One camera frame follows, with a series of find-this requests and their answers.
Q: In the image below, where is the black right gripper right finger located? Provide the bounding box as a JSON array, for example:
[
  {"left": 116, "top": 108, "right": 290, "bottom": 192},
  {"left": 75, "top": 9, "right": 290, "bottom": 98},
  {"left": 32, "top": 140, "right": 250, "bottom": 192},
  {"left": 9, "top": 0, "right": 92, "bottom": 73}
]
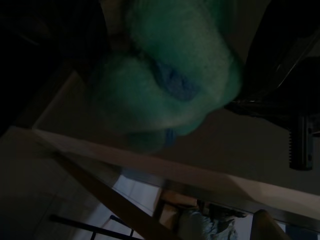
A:
[{"left": 224, "top": 0, "right": 320, "bottom": 118}]

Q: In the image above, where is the finger of the black serrated left gripper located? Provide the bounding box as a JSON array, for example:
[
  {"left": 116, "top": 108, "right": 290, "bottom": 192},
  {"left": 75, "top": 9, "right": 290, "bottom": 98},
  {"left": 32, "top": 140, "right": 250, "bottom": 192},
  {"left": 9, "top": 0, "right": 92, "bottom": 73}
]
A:
[{"left": 288, "top": 114, "right": 314, "bottom": 172}]

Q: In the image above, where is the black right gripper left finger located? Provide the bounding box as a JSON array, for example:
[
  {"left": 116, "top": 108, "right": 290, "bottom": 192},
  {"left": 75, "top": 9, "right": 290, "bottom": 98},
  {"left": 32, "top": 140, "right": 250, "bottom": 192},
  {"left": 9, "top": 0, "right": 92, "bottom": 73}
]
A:
[{"left": 98, "top": 0, "right": 133, "bottom": 51}]

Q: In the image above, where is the green fluffy plush keychain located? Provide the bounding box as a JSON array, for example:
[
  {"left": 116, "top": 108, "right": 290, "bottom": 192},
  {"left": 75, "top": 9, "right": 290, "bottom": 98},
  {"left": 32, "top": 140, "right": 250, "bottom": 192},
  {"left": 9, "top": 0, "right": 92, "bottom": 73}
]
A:
[{"left": 91, "top": 0, "right": 245, "bottom": 153}]

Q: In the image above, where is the pale wooden table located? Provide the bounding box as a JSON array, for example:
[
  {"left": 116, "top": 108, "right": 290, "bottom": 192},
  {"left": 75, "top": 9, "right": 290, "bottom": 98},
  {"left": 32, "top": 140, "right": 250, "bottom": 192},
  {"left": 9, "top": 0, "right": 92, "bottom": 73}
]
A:
[{"left": 14, "top": 67, "right": 320, "bottom": 226}]

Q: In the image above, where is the light blue crumpled cloth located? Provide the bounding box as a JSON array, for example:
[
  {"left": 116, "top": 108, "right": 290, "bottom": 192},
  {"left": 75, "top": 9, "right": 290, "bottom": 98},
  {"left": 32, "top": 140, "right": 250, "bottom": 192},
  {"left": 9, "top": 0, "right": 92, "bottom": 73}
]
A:
[{"left": 178, "top": 207, "right": 240, "bottom": 240}]

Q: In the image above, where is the wooden table leg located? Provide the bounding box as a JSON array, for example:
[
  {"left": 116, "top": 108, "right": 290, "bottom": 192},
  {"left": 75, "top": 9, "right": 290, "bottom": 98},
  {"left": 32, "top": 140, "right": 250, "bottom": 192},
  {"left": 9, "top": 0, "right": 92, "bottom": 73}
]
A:
[{"left": 49, "top": 149, "right": 181, "bottom": 240}]

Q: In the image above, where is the black metal rack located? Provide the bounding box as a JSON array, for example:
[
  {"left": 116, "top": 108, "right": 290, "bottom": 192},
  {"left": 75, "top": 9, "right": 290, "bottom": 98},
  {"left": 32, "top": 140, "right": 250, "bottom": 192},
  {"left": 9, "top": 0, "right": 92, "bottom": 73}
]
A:
[{"left": 49, "top": 213, "right": 137, "bottom": 240}]

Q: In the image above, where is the rounded wooden chair post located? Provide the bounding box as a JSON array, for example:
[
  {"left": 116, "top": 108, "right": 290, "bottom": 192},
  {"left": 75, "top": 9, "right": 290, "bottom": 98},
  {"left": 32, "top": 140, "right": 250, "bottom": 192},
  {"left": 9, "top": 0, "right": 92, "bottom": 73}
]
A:
[{"left": 251, "top": 208, "right": 292, "bottom": 240}]

